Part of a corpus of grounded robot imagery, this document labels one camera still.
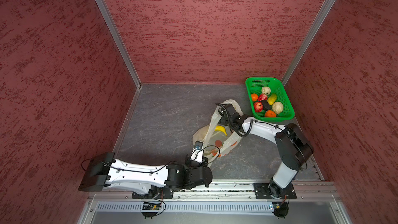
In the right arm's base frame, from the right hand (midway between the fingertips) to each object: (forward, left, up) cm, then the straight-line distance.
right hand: (223, 121), depth 94 cm
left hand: (-22, +13, +6) cm, 27 cm away
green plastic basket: (+32, -39, -1) cm, 51 cm away
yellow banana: (-3, +2, -3) cm, 5 cm away
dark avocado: (+12, -31, -1) cm, 33 cm away
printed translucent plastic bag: (-8, +3, -4) cm, 9 cm away
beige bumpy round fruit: (+9, -37, +1) cm, 38 cm away
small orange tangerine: (+21, -25, -2) cm, 33 cm away
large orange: (+6, -32, -2) cm, 33 cm away
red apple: (+10, -24, +1) cm, 26 cm away
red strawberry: (+21, -31, -1) cm, 37 cm away
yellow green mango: (+18, -36, 0) cm, 41 cm away
